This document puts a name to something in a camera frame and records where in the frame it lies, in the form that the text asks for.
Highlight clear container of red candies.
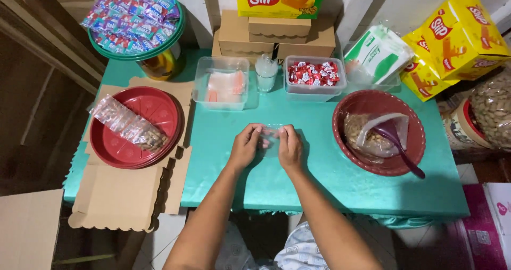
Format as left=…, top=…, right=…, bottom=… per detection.
left=283, top=55, right=348, bottom=103

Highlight clear container with orange packets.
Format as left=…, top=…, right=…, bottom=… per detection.
left=192, top=56, right=250, bottom=112

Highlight round tin with red lid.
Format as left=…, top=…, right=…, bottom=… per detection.
left=441, top=98, right=496, bottom=151

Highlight purple plastic spoon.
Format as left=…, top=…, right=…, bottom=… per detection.
left=373, top=120, right=426, bottom=180

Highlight clear empty plastic container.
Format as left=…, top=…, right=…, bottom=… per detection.
left=342, top=42, right=402, bottom=94

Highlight white green tissue pack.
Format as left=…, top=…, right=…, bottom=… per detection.
left=343, top=24, right=415, bottom=86

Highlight pink white carton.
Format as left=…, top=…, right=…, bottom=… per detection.
left=455, top=182, right=511, bottom=270

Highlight row of small peanut packets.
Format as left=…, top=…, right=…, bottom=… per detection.
left=91, top=94, right=170, bottom=152

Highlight clear bag of peanuts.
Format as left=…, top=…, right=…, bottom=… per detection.
left=343, top=112, right=410, bottom=159

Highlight small clear plastic bag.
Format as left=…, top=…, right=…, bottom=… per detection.
left=259, top=123, right=286, bottom=159

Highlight person's patterned white clothing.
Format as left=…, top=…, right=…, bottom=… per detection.
left=216, top=221, right=332, bottom=270

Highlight person's left hand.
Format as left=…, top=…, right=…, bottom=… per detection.
left=228, top=123, right=266, bottom=172

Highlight pile of purple candy sachets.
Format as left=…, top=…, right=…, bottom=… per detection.
left=80, top=0, right=181, bottom=55

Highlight large bag of peanuts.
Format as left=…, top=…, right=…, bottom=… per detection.
left=469, top=67, right=511, bottom=150

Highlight green round tray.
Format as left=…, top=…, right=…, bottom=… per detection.
left=87, top=0, right=187, bottom=62

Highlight stack of red round trays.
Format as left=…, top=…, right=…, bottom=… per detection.
left=89, top=86, right=185, bottom=170

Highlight dark red woven basket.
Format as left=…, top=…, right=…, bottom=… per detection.
left=332, top=89, right=426, bottom=177

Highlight clear plastic cup stack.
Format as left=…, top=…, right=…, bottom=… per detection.
left=255, top=54, right=279, bottom=94

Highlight plain brown cardboard box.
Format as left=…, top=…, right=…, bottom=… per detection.
left=0, top=189, right=64, bottom=270

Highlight teal tablecloth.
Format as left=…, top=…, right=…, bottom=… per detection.
left=63, top=48, right=471, bottom=227

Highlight person's right hand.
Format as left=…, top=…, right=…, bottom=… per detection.
left=278, top=124, right=305, bottom=172

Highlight flat brown cardboard box sheets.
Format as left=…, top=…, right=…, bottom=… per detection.
left=67, top=76, right=195, bottom=233

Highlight yellow tin can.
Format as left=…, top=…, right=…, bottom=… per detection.
left=137, top=43, right=184, bottom=81

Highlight stack of brown cardboard boxes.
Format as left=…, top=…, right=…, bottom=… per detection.
left=211, top=9, right=337, bottom=66

